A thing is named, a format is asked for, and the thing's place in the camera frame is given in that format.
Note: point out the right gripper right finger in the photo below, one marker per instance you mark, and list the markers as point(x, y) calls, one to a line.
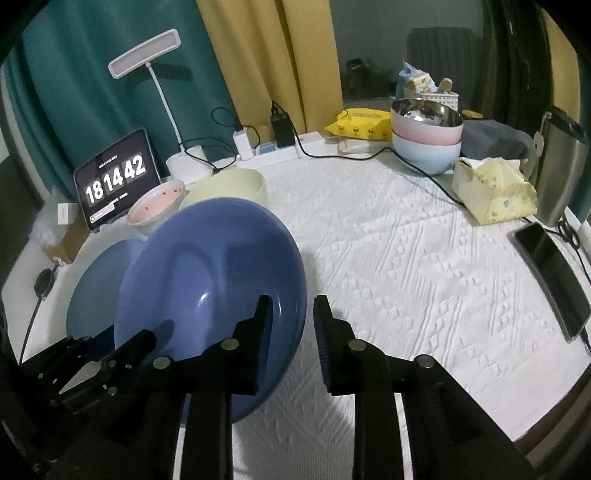
point(451, 436)

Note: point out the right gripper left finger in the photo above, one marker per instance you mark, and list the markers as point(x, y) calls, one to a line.
point(172, 418)

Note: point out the light blue plate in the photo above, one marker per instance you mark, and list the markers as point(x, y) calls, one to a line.
point(102, 292)

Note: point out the large dark blue bowl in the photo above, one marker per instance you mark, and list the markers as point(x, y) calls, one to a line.
point(202, 271)

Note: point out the pink strawberry bowl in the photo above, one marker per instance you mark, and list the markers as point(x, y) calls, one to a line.
point(156, 206)

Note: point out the cream bowl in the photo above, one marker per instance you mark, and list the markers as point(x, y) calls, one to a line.
point(246, 184)

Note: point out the white textured tablecloth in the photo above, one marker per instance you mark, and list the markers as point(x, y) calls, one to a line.
point(410, 272)

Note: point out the cardboard box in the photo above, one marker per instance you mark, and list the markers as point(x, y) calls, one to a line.
point(67, 249)

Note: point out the clear plastic bag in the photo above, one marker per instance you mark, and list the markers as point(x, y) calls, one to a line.
point(46, 230)

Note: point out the small white box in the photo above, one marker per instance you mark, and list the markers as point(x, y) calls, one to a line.
point(67, 213)

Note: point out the black smartphone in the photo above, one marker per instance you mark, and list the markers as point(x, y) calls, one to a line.
point(556, 278)

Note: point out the tablet showing clock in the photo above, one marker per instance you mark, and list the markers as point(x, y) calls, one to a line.
point(110, 183)

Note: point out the black scissors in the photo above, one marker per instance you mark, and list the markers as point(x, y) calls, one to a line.
point(568, 233)

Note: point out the yellow tissue pack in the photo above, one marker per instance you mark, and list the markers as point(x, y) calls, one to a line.
point(494, 190)

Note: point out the white phone charger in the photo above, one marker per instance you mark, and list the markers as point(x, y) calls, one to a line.
point(242, 144)

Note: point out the white power strip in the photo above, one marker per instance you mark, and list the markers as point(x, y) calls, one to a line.
point(313, 143)

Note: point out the black power adapter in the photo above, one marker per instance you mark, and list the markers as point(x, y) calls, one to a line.
point(283, 129)

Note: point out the pale blue bowl in stack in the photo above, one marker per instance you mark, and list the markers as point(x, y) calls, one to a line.
point(432, 159)

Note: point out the teal curtain left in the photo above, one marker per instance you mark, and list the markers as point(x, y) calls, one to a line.
point(68, 107)

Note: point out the grey folded cloth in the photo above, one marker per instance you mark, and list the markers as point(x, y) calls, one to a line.
point(488, 138)

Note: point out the pink bowl in stack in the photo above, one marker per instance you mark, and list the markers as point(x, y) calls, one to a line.
point(425, 133)

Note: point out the steel thermos bottle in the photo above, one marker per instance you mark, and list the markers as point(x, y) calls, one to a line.
point(562, 146)

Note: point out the yellow wipes pack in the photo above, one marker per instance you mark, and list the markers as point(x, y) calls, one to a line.
point(363, 124)

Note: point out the steel bowl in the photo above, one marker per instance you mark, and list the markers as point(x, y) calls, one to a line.
point(424, 111)

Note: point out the white storage basket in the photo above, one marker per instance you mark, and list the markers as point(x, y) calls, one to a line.
point(418, 84)

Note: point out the yellow curtain left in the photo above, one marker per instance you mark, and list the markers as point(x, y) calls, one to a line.
point(281, 51)

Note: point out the yellow curtain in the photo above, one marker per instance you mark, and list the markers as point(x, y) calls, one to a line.
point(566, 86)
point(281, 51)

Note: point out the yellow curtain right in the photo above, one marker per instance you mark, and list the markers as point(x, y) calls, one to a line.
point(566, 86)

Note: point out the black round puck with cable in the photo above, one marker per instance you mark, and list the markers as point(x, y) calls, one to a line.
point(42, 288)

